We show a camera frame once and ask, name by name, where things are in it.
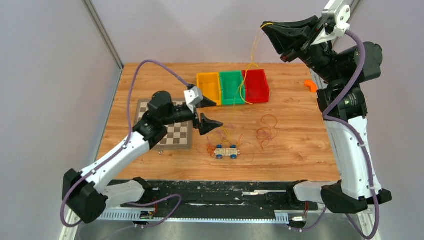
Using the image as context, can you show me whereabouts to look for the yellow plastic bin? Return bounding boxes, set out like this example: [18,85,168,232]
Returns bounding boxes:
[196,72,222,106]

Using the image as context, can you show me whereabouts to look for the left aluminium frame post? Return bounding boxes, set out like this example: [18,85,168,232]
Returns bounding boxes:
[82,0,124,72]

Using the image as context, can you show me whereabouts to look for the red plastic bin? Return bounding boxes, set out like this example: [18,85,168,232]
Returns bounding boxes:
[242,69,270,104]

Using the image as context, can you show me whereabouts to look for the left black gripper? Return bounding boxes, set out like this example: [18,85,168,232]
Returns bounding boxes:
[162,96,224,135]

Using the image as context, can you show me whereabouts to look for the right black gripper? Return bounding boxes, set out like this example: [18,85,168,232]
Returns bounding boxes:
[261,14,342,86]

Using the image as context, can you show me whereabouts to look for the right aluminium frame post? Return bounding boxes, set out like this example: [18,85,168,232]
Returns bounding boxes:
[316,0,363,70]

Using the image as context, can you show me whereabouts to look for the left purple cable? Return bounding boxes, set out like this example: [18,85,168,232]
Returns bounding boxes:
[59,59,196,229]

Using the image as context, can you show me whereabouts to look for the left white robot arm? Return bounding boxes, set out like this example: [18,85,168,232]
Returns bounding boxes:
[61,86,223,224]

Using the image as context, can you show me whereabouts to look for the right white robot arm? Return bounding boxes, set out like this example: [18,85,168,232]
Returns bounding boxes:
[261,16,393,214]

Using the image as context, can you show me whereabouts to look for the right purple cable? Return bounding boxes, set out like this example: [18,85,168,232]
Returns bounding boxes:
[288,30,381,240]

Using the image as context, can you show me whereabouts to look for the orange curved plastic piece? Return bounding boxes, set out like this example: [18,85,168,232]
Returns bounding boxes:
[304,79,318,93]

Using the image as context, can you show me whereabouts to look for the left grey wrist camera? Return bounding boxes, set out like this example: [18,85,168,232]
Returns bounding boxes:
[183,85,204,114]

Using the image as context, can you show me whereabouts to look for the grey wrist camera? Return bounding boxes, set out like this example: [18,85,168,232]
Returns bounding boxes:
[310,0,351,47]
[183,85,204,114]

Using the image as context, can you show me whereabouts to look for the wooden chessboard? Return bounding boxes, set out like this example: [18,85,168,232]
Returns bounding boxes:
[133,98,193,151]

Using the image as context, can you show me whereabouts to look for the wooden toy car blue wheels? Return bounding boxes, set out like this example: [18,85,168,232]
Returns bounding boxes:
[213,144,241,160]

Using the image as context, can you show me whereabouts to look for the aluminium frame post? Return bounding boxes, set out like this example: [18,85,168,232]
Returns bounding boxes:
[316,0,363,70]
[82,0,124,72]

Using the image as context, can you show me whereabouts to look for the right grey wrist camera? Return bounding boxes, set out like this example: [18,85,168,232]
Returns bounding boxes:
[310,0,351,47]

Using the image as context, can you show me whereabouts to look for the slotted grey cable duct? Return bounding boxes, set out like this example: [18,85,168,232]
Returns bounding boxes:
[97,205,289,224]

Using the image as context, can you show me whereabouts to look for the green plastic bin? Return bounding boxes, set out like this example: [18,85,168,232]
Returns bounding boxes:
[219,71,246,106]

